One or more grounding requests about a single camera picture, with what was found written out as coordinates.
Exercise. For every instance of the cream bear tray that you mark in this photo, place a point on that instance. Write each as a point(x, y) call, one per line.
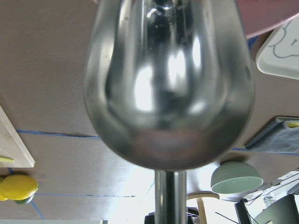
point(279, 55)

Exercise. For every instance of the wooden cutting board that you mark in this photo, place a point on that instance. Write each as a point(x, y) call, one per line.
point(12, 146)

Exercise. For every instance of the wooden cup stand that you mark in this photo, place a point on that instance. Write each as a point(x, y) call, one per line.
point(199, 199)

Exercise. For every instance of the steel ice scoop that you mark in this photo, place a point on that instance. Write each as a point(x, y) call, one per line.
point(168, 86)

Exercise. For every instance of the yellow lemon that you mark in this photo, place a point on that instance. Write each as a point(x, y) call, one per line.
point(2, 198)
point(19, 187)

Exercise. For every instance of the green bowl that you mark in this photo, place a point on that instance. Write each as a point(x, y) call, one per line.
point(235, 177)

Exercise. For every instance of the pink bowl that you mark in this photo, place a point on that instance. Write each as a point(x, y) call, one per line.
point(261, 16)

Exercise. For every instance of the grey folded cloth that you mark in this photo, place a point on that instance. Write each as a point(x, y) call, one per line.
point(280, 135)

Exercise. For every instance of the yellow plastic knife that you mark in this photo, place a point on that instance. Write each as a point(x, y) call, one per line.
point(5, 159)

